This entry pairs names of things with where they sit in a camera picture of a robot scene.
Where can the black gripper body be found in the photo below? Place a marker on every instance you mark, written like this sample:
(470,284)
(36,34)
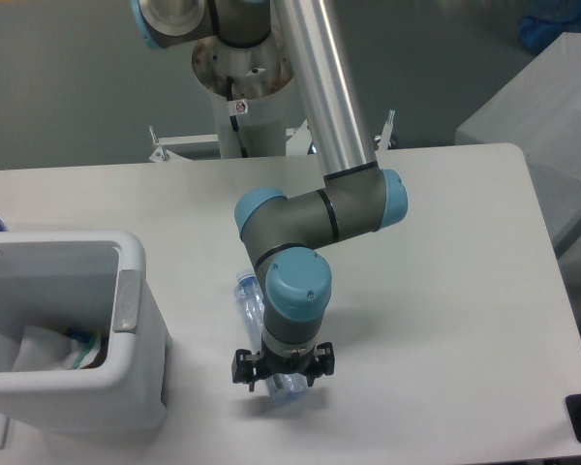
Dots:
(270,363)

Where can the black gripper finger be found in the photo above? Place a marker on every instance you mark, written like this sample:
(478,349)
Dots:
(321,364)
(247,368)

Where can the clear plastic wrapper with green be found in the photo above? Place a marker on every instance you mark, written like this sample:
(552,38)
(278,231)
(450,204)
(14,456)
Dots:
(86,351)

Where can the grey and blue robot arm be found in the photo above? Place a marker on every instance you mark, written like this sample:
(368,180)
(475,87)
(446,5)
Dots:
(282,235)

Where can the white trash can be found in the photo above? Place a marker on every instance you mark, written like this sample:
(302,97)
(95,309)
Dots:
(53,283)

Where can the grey covered cabinet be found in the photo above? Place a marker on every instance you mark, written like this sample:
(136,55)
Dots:
(539,111)

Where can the blue plastic bag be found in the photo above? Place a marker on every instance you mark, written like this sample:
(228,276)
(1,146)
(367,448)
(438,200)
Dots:
(543,22)

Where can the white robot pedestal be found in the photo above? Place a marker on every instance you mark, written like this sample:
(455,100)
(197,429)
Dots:
(249,90)

